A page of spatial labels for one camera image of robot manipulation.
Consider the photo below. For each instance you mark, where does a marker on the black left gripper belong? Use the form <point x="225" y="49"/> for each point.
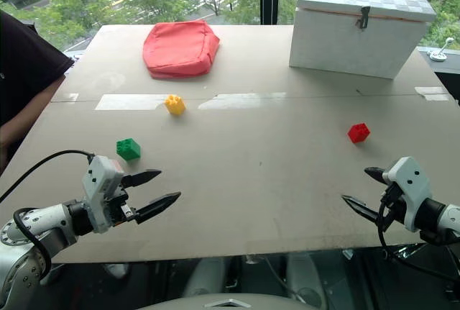
<point x="120" y="205"/>

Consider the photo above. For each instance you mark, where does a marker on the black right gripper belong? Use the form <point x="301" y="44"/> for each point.
<point x="390" y="200"/>

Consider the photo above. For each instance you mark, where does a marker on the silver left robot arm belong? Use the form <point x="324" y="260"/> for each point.
<point x="43" y="224"/>

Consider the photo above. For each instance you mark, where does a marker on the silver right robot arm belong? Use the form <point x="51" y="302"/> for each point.
<point x="440" y="222"/>

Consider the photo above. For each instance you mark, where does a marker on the green toy brick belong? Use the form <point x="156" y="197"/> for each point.
<point x="128" y="149"/>

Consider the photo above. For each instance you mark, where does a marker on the red toy brick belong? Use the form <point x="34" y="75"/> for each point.
<point x="359" y="132"/>

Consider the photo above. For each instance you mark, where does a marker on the yellow toy brick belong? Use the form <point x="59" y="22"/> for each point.
<point x="175" y="104"/>

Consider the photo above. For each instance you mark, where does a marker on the grey robot body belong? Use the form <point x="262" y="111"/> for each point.
<point x="223" y="288"/>

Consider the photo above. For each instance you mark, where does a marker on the red fabric pouch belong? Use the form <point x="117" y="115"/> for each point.
<point x="179" y="49"/>

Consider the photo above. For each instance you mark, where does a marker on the person in dark shirt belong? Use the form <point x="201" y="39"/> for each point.
<point x="25" y="83"/>

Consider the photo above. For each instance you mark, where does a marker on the white lidded box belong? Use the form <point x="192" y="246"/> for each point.
<point x="359" y="22"/>

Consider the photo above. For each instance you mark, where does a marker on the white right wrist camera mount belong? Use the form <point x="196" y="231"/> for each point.
<point x="409" y="189"/>

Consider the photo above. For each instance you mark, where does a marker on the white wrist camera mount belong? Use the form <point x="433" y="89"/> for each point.
<point x="97" y="189"/>
<point x="409" y="189"/>

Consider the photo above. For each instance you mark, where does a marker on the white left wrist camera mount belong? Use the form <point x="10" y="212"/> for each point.
<point x="97" y="189"/>

